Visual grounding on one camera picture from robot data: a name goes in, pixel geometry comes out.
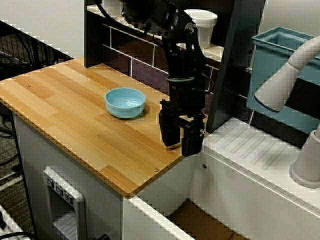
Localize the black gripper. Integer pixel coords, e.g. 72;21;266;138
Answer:
158;76;208;158

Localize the light blue bowl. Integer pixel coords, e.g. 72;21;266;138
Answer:
104;87;146;120

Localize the white toy sink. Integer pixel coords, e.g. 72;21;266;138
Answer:
122;117;320;240

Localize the brown cardboard sheet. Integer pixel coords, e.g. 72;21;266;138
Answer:
167;199;252;240

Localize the wooden countertop board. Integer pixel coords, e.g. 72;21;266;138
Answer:
0;56;211;199

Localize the large white lidded jar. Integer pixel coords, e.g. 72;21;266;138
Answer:
184;8;218;50

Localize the teal plastic bin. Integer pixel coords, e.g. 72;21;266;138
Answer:
246;26;320;136

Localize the grey toy faucet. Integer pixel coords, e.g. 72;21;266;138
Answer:
254;35;320;189

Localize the grey dishwasher front panel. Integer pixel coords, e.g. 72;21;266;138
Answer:
42;166;87;240

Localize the white kitchen cabinet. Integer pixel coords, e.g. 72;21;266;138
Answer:
11;109;199;240

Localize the white power strip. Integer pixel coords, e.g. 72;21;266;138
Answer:
0;204;24;240

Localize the black backsplash shelf frame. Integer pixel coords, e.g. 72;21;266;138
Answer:
83;0;266;134

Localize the black floor cable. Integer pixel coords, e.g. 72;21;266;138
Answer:
0;231;36;240

